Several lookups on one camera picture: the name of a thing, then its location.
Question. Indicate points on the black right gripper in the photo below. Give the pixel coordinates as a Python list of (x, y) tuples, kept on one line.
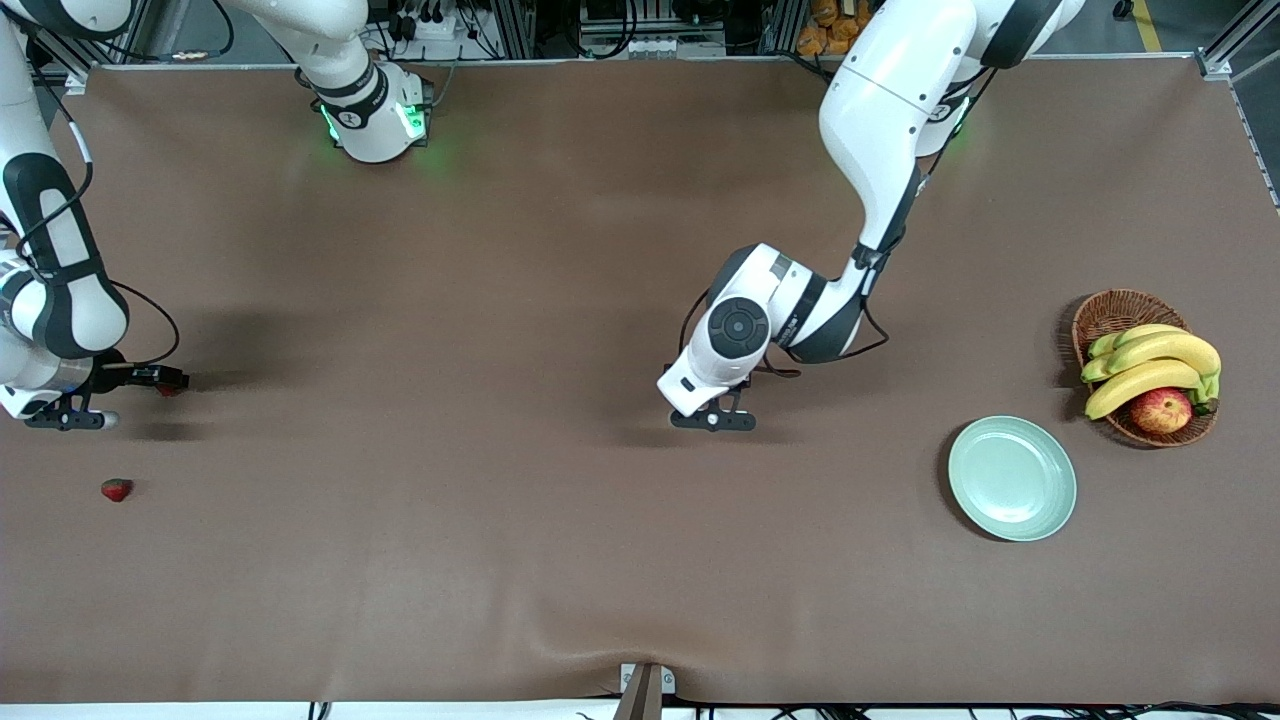
[(112, 371)]

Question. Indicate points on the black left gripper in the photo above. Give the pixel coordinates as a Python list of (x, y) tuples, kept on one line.
[(745, 384)]

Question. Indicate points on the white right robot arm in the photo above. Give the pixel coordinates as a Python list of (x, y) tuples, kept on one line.
[(370, 130)]

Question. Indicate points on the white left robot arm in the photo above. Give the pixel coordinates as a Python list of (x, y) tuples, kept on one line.
[(880, 100)]

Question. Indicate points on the pale green round plate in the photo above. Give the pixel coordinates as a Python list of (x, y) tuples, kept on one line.
[(1012, 478)]

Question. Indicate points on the table cover mat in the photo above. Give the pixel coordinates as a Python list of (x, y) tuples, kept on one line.
[(500, 500)]

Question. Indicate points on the white terminal strip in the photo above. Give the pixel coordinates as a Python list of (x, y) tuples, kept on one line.
[(650, 46)]

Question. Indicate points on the pile of bread buns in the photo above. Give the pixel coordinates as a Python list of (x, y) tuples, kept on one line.
[(830, 30)]

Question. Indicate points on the woven wicker fruit basket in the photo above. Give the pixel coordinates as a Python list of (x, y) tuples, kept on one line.
[(1120, 310)]

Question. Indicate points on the small greenish yellow banana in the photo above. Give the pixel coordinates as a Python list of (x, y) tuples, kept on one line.
[(1140, 334)]

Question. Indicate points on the red yellow apple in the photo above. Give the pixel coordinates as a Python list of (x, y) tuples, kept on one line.
[(1160, 410)]

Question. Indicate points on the large yellow banana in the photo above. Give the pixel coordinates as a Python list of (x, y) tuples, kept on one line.
[(1170, 349)]

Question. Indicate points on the white power strip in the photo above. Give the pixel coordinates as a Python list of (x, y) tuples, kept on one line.
[(435, 28)]

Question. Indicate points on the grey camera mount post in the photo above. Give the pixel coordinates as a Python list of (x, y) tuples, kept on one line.
[(645, 695)]

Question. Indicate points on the aluminium frame profile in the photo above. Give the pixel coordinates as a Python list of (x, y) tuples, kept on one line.
[(1215, 65), (515, 30), (140, 30), (780, 25)]

